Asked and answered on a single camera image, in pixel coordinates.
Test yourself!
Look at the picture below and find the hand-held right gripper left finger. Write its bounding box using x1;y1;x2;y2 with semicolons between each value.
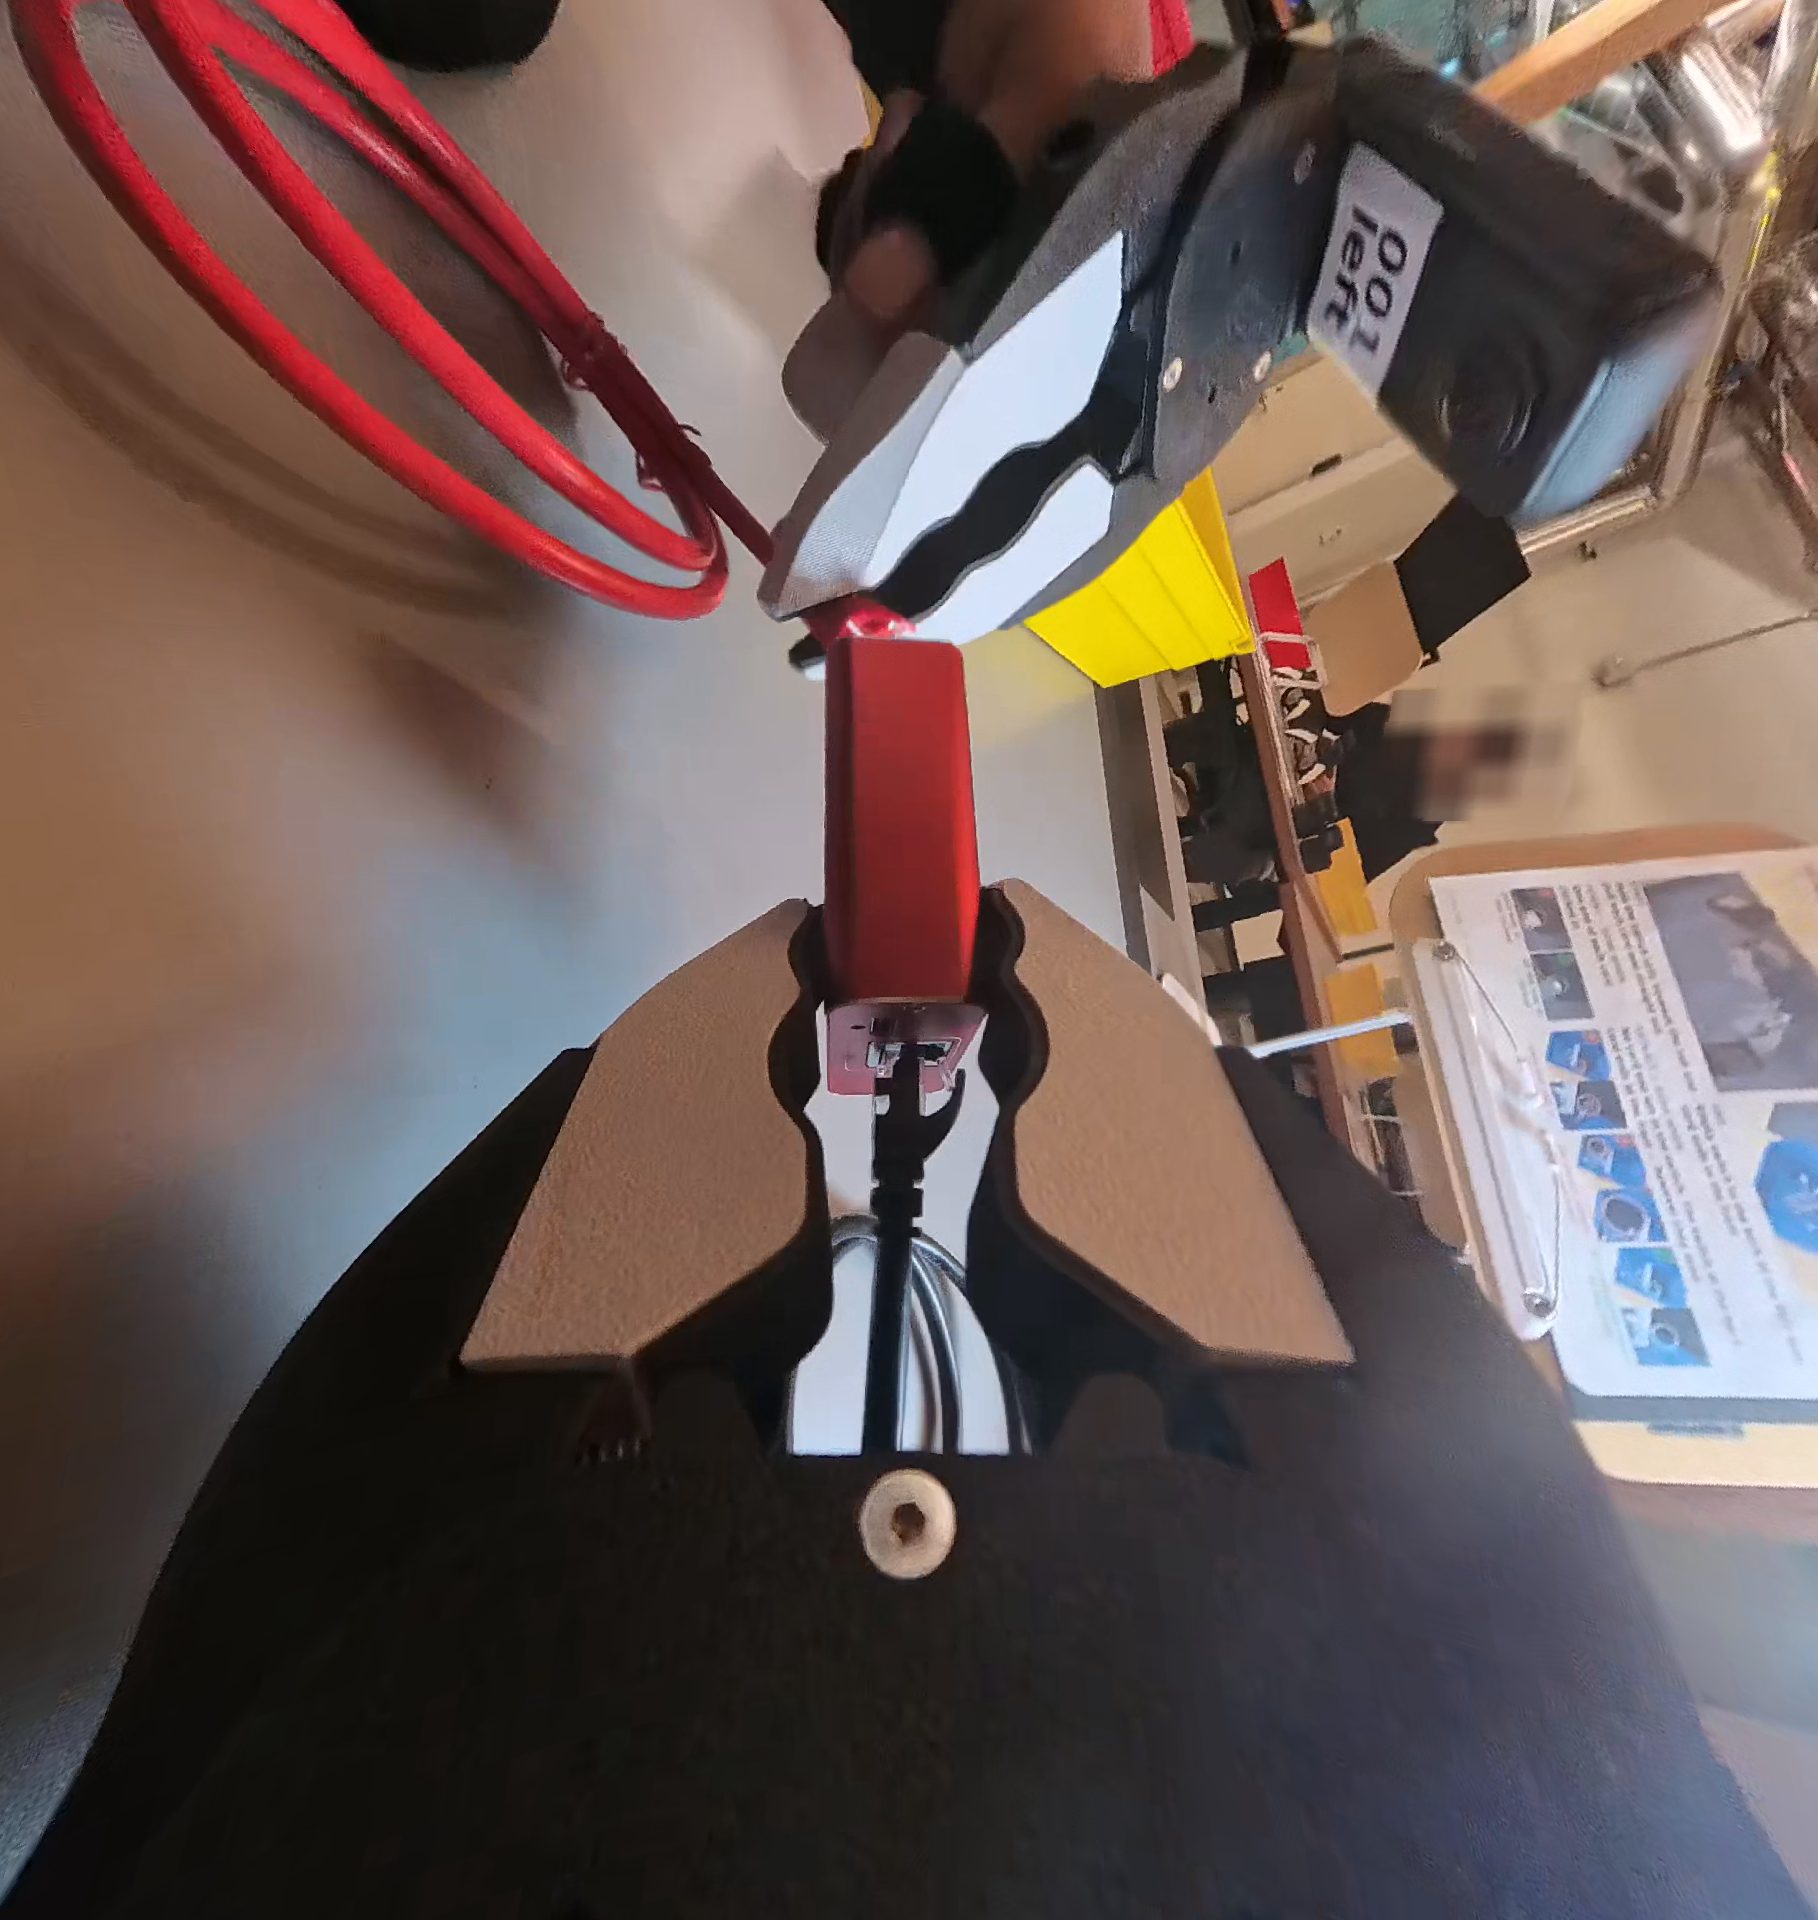
456;896;831;1376

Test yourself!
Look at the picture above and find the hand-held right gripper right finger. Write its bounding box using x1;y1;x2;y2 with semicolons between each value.
969;878;1362;1376

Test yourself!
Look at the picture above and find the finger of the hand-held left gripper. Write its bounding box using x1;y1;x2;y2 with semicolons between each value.
758;234;1130;621
864;456;1195;646

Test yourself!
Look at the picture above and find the yellow plastic bin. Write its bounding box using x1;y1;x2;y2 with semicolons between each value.
1020;473;1258;692

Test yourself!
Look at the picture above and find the black ethernet cable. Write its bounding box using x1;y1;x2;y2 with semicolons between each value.
825;1052;1036;1455

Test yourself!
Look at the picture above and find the red ethernet splitter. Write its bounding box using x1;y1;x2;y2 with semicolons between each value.
822;631;988;1098

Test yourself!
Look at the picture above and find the red ethernet cable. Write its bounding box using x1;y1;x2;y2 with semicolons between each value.
8;0;912;647

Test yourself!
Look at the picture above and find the person's left hand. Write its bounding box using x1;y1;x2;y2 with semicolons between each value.
816;0;1166;325

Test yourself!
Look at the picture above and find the brown wooden desk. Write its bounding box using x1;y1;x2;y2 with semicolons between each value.
1244;635;1371;1157

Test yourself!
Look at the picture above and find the printed instruction sheet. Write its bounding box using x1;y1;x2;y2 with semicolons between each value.
1427;847;1818;1402

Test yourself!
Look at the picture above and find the document stand with white base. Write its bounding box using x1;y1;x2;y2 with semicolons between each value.
1252;819;1818;1490

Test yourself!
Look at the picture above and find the metal wall conduit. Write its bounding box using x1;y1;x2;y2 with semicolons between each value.
1597;578;1818;692

